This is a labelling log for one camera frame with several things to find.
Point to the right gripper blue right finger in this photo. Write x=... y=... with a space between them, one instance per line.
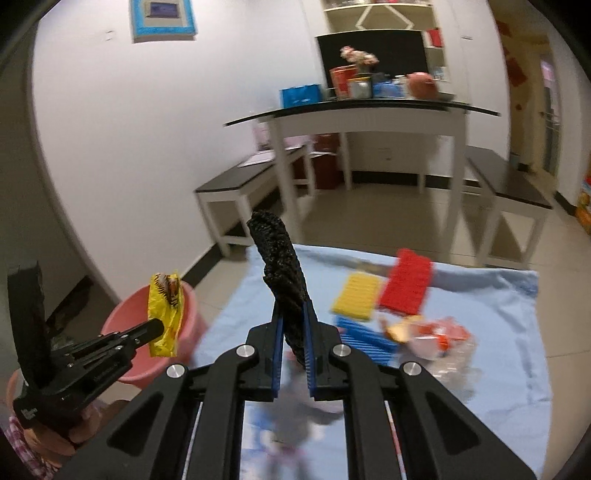
x=309 y=347

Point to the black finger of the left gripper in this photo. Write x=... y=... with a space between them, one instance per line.
x=145 y=332

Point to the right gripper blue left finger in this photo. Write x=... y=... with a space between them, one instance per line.
x=276 y=356

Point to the yellow snack wrapper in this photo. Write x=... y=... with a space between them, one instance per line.
x=165 y=303

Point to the black foam net sleeve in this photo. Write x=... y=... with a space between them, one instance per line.
x=283 y=275

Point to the blue foam net sleeve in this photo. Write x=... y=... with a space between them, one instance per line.
x=379 y=348

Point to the clear bubble wrap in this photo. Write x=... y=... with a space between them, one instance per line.
x=454 y=370

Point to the left hand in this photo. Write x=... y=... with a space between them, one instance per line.
x=44 y=451

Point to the yellow foam net sleeve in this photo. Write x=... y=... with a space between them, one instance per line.
x=358 y=297

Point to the orange peel piece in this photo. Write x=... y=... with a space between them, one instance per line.
x=400 y=331

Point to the red foam net sleeve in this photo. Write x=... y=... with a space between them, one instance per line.
x=407 y=284

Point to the pink orange plastic bag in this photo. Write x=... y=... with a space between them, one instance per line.
x=431 y=340

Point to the left dark-top white bench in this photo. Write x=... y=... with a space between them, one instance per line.
x=234 y=186

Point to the dark-top white bench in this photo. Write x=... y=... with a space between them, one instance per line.
x=234 y=186
x=504 y=189

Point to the red gift bag under table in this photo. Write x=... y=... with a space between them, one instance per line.
x=324 y=149

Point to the light blue floral cloth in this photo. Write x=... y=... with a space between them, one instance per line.
x=500 y=373

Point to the blue box on table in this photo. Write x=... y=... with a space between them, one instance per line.
x=301 y=96

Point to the right dark-top white bench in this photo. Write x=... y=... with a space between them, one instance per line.
x=504 y=189

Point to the white glass-top dining table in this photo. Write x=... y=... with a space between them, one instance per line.
x=435 y=117

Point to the red tin box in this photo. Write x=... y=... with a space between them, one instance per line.
x=340 y=77

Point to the brown clay teapot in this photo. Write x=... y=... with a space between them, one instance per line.
x=422 y=86

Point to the pink flower bouquet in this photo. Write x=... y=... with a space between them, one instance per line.
x=362 y=60

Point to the black television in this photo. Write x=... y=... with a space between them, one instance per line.
x=399 y=52

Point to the blue framed wall picture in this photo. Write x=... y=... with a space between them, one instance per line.
x=162 y=20

